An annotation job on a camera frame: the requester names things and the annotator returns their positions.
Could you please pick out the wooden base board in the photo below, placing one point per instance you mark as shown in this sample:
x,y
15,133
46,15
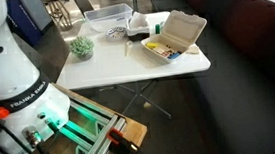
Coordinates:
x,y
136,131

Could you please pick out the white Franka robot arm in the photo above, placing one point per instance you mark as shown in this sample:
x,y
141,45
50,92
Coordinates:
x,y
6,65

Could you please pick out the dark red sofa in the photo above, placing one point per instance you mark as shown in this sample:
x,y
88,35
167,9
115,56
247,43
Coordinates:
x,y
240,28

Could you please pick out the aluminium profile frame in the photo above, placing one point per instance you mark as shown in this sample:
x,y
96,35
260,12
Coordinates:
x,y
99,142

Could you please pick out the wooden stool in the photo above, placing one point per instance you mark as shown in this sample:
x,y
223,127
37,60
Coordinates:
x,y
59,12

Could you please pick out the white napkin basket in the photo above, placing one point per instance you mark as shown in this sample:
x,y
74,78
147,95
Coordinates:
x,y
138,36

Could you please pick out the zebra patterned bowl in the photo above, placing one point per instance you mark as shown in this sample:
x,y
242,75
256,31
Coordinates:
x,y
116,32

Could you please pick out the blue board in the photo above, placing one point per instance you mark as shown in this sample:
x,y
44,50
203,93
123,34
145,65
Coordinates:
x,y
25,20

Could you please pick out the red toy block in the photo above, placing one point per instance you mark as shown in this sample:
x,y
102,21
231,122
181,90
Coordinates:
x,y
165,53

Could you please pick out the beige clamshell takeaway pack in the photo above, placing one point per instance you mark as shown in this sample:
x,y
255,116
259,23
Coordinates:
x,y
186,26

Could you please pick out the orange black clamp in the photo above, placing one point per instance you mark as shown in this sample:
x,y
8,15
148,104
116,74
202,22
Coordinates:
x,y
117,137

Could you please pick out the clear plastic bin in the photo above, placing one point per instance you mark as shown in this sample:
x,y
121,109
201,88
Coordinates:
x,y
108,14

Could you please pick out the beige plastic spoon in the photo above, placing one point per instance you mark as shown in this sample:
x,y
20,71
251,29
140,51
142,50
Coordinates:
x,y
128,48

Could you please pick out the white paper napkin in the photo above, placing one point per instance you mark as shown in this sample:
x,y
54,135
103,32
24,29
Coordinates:
x,y
138,20

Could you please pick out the green potted plant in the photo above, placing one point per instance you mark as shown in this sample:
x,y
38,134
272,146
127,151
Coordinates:
x,y
82,46

